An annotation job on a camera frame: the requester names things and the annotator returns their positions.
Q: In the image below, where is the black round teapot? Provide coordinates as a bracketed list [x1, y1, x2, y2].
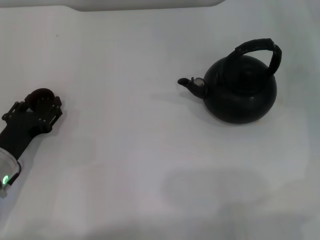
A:
[177, 37, 283, 125]

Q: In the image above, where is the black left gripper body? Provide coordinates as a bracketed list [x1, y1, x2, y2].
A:
[0, 111, 50, 161]

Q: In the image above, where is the dark brown teacup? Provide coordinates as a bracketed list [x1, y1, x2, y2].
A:
[24, 87, 57, 112]

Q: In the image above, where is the white tablecloth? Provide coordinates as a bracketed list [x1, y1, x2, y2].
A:
[0, 6, 320, 240]

